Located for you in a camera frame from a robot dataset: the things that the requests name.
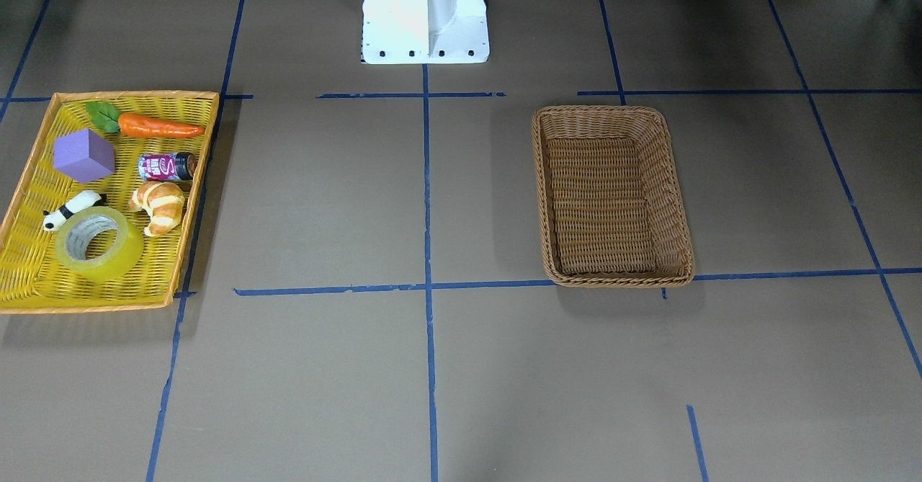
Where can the toy panda figure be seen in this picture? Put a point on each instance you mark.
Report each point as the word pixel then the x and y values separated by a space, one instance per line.
pixel 52 221

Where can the orange toy carrot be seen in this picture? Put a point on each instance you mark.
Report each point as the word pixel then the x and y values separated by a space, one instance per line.
pixel 109 119

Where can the brown wicker basket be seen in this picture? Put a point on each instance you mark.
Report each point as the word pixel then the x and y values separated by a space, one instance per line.
pixel 611 212

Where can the yellow woven basket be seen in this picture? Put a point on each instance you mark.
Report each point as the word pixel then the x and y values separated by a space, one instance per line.
pixel 34 281

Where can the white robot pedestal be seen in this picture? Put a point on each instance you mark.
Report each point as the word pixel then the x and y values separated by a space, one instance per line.
pixel 439 32

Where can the yellow tape roll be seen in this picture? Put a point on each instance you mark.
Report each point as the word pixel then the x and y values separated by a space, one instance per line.
pixel 99 244

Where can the purple foam cube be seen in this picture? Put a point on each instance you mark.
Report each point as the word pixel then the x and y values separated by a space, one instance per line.
pixel 84 156

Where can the toy croissant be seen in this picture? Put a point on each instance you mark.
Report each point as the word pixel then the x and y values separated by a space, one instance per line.
pixel 163 202

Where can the small purple can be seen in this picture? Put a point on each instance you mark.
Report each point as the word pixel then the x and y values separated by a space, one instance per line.
pixel 166 167

